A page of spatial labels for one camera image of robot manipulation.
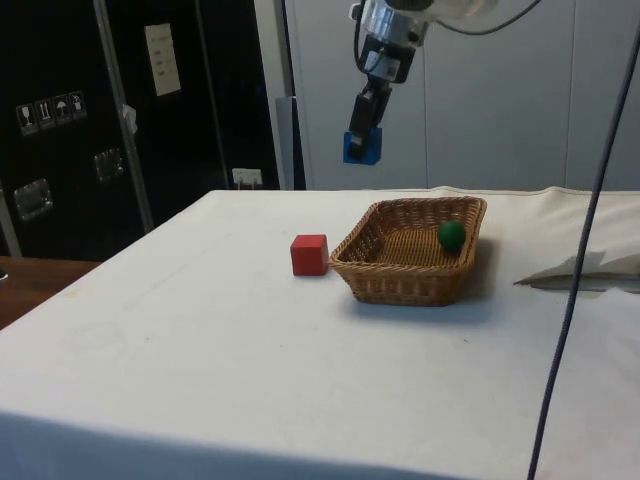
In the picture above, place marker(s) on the wicker basket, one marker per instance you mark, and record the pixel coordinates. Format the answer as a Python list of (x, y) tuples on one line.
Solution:
[(400, 270)]

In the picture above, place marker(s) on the blue cube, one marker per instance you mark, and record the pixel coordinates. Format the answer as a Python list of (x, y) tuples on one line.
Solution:
[(372, 149)]

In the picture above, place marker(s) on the red cube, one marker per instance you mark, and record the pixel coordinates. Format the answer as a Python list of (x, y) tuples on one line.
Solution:
[(309, 255)]

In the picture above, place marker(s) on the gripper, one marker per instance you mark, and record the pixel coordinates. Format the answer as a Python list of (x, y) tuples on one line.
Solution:
[(387, 59)]

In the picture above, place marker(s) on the green ball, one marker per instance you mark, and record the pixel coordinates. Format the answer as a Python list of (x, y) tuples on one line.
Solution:
[(451, 236)]

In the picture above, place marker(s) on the black cabinet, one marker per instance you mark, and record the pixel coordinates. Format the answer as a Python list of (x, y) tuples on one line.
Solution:
[(65, 150)]

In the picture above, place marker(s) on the pale lockers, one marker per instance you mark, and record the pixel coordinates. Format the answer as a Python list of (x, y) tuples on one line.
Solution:
[(500, 110)]

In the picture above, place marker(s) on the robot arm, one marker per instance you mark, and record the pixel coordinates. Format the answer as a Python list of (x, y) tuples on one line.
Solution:
[(450, 7)]

